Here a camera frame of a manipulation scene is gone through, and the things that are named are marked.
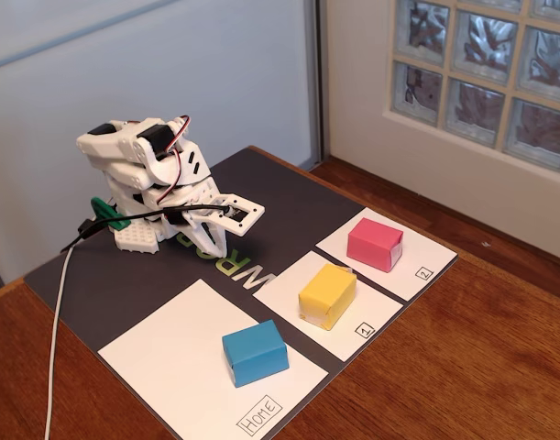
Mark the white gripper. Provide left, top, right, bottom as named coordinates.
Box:
left=158, top=177, right=230, bottom=259

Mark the red paper box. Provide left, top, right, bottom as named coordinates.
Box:
left=346, top=216, right=405, bottom=274

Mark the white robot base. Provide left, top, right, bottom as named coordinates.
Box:
left=113, top=218, right=162, bottom=256

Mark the white paper sheet marked home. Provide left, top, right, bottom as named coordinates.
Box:
left=96, top=278, right=331, bottom=440

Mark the blue paper box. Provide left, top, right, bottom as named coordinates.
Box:
left=221, top=319, right=290, bottom=390

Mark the yellow paper box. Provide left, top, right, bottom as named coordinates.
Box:
left=298, top=262, right=358, bottom=332

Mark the dark grey mat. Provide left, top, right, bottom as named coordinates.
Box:
left=23, top=145, right=460, bottom=440

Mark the green clamp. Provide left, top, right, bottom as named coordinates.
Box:
left=90, top=195, right=132, bottom=230

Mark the white paper sheet marked one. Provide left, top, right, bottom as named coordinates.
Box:
left=251, top=249, right=406, bottom=364

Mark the white paper sheet marked two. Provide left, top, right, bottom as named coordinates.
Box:
left=314, top=206, right=460, bottom=303

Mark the glass block window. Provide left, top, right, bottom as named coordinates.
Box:
left=388, top=0, right=560, bottom=178

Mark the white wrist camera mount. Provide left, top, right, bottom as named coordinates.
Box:
left=201, top=192, right=267, bottom=237

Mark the black camera cable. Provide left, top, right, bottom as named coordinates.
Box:
left=60, top=203, right=231, bottom=253

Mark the red black white servo wire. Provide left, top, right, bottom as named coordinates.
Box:
left=154, top=115, right=192, bottom=208

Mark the white cable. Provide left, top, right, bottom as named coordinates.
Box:
left=42, top=246, right=78, bottom=440

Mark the grey metal door frame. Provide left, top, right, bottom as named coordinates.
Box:
left=303, top=0, right=330, bottom=169

